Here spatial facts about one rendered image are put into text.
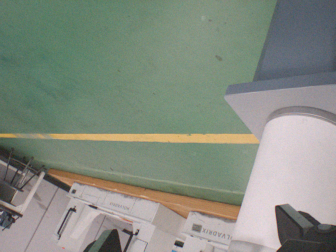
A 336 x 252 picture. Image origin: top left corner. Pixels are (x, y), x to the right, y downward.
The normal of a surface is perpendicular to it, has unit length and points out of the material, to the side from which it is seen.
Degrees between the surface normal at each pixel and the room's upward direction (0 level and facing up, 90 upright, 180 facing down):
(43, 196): 90
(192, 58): 0
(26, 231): 90
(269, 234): 90
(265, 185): 90
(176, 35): 0
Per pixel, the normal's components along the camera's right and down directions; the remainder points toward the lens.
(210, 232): -0.60, -0.54
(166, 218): 0.70, -0.02
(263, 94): -0.37, 0.84
